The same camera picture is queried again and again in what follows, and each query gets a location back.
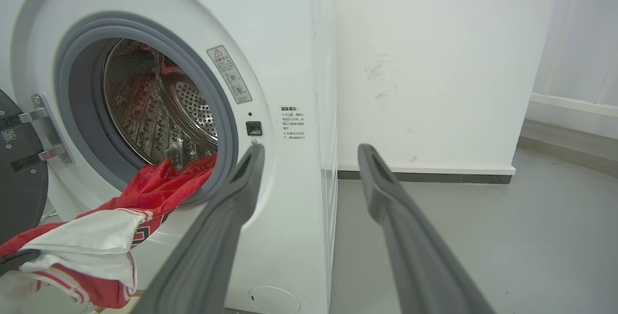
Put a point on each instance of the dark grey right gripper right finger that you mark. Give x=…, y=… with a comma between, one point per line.
x=410, y=241

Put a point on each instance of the dark grey pointed right gripper left finger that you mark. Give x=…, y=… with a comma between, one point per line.
x=17, y=258

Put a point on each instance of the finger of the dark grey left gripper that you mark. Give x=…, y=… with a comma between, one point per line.
x=212, y=246

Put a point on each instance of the red and white jersey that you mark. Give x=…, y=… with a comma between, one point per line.
x=106, y=227

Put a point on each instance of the dark round washing machine door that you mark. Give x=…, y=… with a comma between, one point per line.
x=19, y=169

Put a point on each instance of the white front-load washing machine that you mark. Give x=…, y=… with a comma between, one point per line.
x=270, y=63

